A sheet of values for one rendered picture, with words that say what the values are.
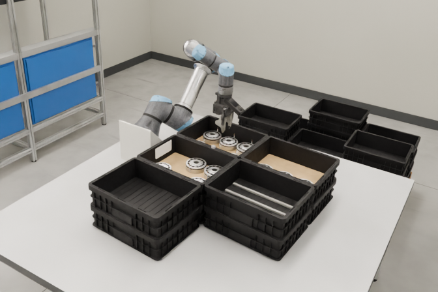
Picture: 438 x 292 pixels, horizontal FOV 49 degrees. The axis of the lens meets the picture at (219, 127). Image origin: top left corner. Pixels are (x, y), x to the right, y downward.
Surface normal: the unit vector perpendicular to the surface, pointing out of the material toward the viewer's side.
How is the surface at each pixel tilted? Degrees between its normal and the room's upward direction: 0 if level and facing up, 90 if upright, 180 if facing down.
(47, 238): 0
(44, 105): 90
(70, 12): 90
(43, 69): 90
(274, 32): 90
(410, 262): 0
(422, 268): 0
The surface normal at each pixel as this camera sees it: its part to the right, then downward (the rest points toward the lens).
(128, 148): -0.52, 0.36
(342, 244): 0.04, -0.89
